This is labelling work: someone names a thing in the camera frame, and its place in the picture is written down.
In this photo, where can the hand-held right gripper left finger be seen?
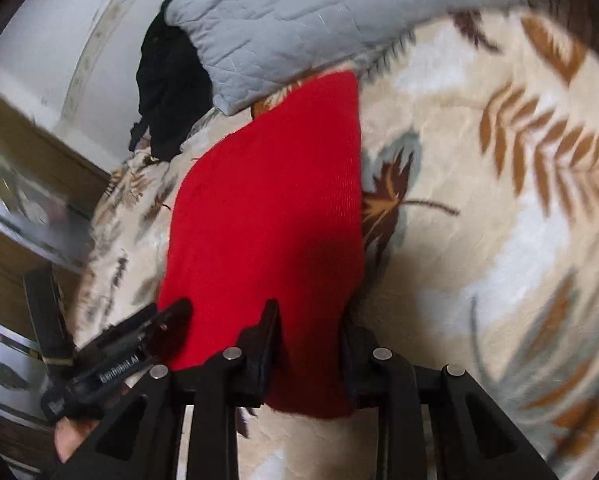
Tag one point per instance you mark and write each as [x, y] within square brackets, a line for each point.
[264, 360]

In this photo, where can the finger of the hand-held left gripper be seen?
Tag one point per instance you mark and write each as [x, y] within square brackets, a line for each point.
[172, 322]

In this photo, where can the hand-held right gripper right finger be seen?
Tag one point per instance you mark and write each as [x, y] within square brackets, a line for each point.
[353, 360]

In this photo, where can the red and blue knit sweater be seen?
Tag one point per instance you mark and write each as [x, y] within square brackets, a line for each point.
[269, 210]

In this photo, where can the person's left hand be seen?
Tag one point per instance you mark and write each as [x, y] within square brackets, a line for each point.
[76, 437]

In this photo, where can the beige leaf print blanket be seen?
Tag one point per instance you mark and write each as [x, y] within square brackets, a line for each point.
[479, 260]

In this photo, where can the wooden cabinet with mirror panels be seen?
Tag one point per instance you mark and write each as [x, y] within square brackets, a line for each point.
[14, 210]

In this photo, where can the black cloth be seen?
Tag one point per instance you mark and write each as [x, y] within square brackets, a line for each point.
[172, 85]

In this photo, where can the grey quilted pillow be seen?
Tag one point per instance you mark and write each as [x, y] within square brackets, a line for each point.
[304, 25]

